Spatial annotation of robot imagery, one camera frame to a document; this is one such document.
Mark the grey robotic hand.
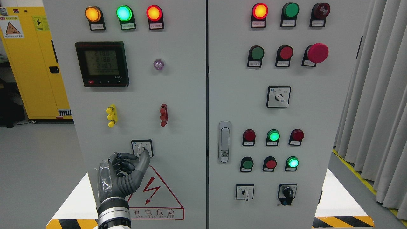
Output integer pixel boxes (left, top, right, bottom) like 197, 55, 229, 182
97, 149, 151, 203

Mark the amber indicator light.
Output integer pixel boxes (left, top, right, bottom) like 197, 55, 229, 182
85, 6, 106, 31

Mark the red electric danger sticker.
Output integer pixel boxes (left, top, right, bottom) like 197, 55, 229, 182
126, 166, 185, 220

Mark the left white base with stripes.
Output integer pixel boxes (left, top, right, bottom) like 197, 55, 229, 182
46, 173, 97, 229

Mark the white base with stripes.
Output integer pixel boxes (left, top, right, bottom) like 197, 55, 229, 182
46, 173, 97, 229
312, 170, 375, 229

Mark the grey left cabinet door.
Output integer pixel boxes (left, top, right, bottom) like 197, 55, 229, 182
43, 0, 207, 229

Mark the grey cabinet door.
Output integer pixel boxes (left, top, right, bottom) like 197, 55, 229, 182
43, 0, 207, 229
208, 0, 373, 229

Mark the black digital power meter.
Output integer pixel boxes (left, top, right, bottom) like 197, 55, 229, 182
75, 41, 129, 87

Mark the small purple indicator lens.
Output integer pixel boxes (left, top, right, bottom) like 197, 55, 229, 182
154, 59, 165, 71

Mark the green push button lower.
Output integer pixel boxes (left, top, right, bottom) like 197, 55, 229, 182
240, 156, 253, 172

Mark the green push button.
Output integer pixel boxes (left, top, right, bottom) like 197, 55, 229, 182
240, 156, 253, 172
247, 45, 265, 68

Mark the dark red indicator left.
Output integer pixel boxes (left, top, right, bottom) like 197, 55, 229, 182
242, 129, 256, 147

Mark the dark red indicator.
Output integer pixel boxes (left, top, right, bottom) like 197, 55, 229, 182
289, 129, 304, 146
242, 129, 256, 147

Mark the red push button lower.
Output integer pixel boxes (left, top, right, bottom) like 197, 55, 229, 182
263, 156, 277, 172

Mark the red push button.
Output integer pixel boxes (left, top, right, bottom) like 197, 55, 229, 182
275, 45, 293, 67
263, 156, 277, 172

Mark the lit green indicator middle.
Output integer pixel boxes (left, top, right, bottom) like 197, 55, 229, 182
266, 129, 280, 147

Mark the green indicator light top left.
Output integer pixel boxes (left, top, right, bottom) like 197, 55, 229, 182
116, 5, 137, 31

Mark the red indicator light top left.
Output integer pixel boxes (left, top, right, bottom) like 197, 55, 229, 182
146, 5, 164, 30

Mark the yellow safety cabinet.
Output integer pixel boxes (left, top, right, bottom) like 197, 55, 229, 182
1, 6, 72, 120

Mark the lit green button lower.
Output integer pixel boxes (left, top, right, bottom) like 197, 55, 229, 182
285, 156, 299, 172

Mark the dark red indicator right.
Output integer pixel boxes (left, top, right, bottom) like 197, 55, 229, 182
289, 129, 304, 146

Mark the green push button upper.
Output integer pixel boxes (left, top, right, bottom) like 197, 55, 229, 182
247, 45, 265, 68

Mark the grey right cabinet door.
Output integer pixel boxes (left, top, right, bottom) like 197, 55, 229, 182
208, 0, 373, 229

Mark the red push button upper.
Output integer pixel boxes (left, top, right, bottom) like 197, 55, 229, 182
275, 45, 293, 67

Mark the red lit indicator right door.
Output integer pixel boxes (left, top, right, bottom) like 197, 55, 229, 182
250, 3, 268, 28

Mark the right white base with stripes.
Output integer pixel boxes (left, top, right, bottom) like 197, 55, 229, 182
312, 170, 375, 229

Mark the red emergency stop mushroom button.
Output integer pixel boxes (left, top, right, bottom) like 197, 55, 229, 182
301, 43, 329, 67

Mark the dark green indicator right top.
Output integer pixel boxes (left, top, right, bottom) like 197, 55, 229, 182
280, 2, 300, 27

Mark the grey curtain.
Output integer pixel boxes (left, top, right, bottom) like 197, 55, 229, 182
335, 0, 407, 220

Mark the dark red buzzer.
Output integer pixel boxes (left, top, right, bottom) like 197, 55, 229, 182
309, 2, 331, 27

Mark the yellow terminal post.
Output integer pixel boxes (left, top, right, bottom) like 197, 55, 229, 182
106, 104, 118, 128

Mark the red terminal post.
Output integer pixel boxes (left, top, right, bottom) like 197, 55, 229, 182
160, 103, 169, 127

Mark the silver door lock handle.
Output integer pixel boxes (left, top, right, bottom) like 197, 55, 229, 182
218, 121, 231, 163

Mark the lower white rotary selector switch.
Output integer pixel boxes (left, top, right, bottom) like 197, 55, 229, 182
235, 184, 255, 201

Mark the black key selector switch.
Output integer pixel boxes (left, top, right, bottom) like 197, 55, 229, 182
277, 184, 298, 206

